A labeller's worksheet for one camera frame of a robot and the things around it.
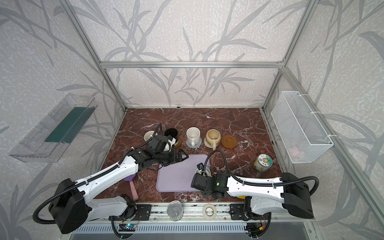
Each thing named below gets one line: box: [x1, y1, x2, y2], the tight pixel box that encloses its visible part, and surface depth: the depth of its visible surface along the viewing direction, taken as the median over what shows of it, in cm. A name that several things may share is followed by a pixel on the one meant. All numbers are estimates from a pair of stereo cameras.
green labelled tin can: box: [254, 154, 274, 173], surface depth 86 cm
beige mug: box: [205, 128, 222, 151], surface depth 95 cm
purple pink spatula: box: [124, 174, 139, 201], surface depth 80 cm
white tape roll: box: [202, 203, 217, 221], surface depth 75 cm
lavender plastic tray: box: [156, 154, 210, 193], surface depth 86 cm
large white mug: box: [186, 126, 201, 147], surface depth 97 cm
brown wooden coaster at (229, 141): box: [221, 135, 238, 149], surface depth 102 cm
